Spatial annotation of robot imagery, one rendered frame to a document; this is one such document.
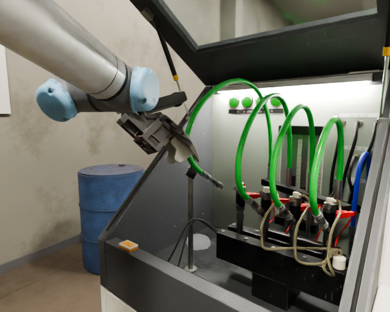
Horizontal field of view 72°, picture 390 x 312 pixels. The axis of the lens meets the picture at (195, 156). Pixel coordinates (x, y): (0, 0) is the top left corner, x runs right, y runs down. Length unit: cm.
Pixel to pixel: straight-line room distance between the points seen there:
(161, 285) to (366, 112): 75
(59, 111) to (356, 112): 81
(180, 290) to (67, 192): 247
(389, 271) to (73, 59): 68
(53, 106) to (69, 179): 251
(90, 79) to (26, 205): 254
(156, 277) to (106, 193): 162
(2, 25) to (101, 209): 208
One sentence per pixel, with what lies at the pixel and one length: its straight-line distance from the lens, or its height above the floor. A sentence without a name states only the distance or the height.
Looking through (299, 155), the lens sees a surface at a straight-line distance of 100.
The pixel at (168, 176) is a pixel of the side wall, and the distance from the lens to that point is 101.
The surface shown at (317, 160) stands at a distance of 57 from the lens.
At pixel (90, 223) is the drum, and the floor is 46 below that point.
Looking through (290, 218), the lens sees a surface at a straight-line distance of 70.
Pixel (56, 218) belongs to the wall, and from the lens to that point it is 307.
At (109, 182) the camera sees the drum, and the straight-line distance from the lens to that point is 227.
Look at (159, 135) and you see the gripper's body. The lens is 63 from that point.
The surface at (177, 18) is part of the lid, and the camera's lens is 101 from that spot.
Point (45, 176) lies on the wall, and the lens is 292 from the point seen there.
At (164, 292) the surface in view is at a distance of 74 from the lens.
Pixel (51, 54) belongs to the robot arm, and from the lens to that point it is 37.
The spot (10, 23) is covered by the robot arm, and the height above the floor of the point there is 141.
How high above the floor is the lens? 132
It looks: 8 degrees down
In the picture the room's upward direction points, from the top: straight up
